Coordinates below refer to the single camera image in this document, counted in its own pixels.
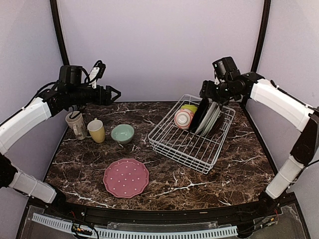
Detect lime green bowl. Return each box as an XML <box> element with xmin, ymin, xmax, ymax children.
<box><xmin>180</xmin><ymin>105</ymin><xmax>198</xmax><ymax>113</ymax></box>

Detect black right frame post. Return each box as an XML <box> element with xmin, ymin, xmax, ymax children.
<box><xmin>251</xmin><ymin>0</ymin><xmax>271</xmax><ymax>72</ymax></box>

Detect pink polka dot plate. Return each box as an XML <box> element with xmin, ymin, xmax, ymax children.
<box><xmin>103</xmin><ymin>158</ymin><xmax>149</xmax><ymax>199</ymax></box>

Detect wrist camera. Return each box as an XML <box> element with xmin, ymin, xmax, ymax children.
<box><xmin>89</xmin><ymin>60</ymin><xmax>106</xmax><ymax>89</ymax></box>
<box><xmin>214</xmin><ymin>73</ymin><xmax>220</xmax><ymax>85</ymax></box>

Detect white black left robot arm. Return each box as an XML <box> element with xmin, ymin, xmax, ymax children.
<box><xmin>0</xmin><ymin>60</ymin><xmax>121</xmax><ymax>217</ymax></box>

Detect white slotted cable duct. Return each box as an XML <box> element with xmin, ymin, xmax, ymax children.
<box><xmin>32</xmin><ymin>213</ymin><xmax>238</xmax><ymax>239</ymax></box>

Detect black frame post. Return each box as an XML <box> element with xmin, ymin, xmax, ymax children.
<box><xmin>49</xmin><ymin>0</ymin><xmax>70</xmax><ymax>65</ymax></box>
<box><xmin>251</xmin><ymin>0</ymin><xmax>271</xmax><ymax>72</ymax></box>

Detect dark red plate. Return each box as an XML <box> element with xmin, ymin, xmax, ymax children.
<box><xmin>206</xmin><ymin>108</ymin><xmax>225</xmax><ymax>136</ymax></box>

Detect white red patterned bowl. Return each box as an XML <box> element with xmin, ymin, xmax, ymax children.
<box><xmin>174</xmin><ymin>109</ymin><xmax>194</xmax><ymax>130</ymax></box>

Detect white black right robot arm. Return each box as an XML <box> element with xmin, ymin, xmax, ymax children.
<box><xmin>200</xmin><ymin>56</ymin><xmax>319</xmax><ymax>216</ymax></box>

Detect cream patterned ceramic mug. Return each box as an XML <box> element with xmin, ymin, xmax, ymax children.
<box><xmin>65</xmin><ymin>111</ymin><xmax>87</xmax><ymax>140</ymax></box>

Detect black front table rail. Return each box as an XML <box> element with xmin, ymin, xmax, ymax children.
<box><xmin>29</xmin><ymin>194</ymin><xmax>297</xmax><ymax>226</ymax></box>

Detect black left frame post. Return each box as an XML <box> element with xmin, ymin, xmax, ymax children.
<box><xmin>49</xmin><ymin>0</ymin><xmax>70</xmax><ymax>65</ymax></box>

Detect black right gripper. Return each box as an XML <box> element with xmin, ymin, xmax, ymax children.
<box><xmin>200</xmin><ymin>79</ymin><xmax>239</xmax><ymax>105</ymax></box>

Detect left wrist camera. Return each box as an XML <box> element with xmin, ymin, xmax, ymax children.
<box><xmin>89</xmin><ymin>60</ymin><xmax>106</xmax><ymax>89</ymax></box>

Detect grey white plate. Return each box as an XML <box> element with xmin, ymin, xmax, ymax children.
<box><xmin>195</xmin><ymin>102</ymin><xmax>220</xmax><ymax>136</ymax></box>

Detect yellow ceramic cup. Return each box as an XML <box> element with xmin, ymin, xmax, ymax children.
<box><xmin>87</xmin><ymin>118</ymin><xmax>105</xmax><ymax>143</ymax></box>

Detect black striped rim plate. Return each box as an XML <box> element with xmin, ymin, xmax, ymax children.
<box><xmin>189</xmin><ymin>99</ymin><xmax>209</xmax><ymax>133</ymax></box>

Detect light teal ceramic bowl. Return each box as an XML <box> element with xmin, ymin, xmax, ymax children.
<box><xmin>111</xmin><ymin>124</ymin><xmax>135</xmax><ymax>145</ymax></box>

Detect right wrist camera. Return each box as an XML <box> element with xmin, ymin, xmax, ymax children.
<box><xmin>214</xmin><ymin>73</ymin><xmax>220</xmax><ymax>85</ymax></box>

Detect white wire dish rack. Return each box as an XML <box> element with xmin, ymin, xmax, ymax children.
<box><xmin>148</xmin><ymin>94</ymin><xmax>236</xmax><ymax>174</ymax></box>

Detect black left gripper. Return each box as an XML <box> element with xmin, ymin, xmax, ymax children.
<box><xmin>68</xmin><ymin>84</ymin><xmax>122</xmax><ymax>106</ymax></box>

